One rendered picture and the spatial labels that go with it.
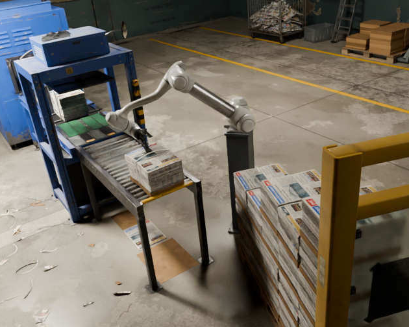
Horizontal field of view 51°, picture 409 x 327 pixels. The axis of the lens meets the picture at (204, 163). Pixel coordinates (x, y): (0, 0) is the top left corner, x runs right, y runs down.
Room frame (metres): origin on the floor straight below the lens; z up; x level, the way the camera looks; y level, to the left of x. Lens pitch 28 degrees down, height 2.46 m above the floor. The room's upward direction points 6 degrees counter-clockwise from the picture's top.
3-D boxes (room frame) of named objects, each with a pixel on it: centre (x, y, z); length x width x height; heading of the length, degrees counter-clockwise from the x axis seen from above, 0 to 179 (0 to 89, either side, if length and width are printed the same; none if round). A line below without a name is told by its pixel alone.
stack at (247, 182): (2.35, -0.51, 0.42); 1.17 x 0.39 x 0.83; 11
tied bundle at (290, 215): (1.93, -0.60, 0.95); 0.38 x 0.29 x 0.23; 100
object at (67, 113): (4.66, 1.44, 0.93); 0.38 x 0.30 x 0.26; 31
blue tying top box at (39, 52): (4.17, 1.14, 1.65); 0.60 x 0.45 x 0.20; 121
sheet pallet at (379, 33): (8.49, -3.70, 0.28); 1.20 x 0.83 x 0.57; 31
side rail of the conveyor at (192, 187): (3.42, 0.40, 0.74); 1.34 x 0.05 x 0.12; 31
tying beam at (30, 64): (4.17, 1.14, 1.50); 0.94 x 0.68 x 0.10; 121
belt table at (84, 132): (4.17, 1.14, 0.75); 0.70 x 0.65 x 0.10; 31
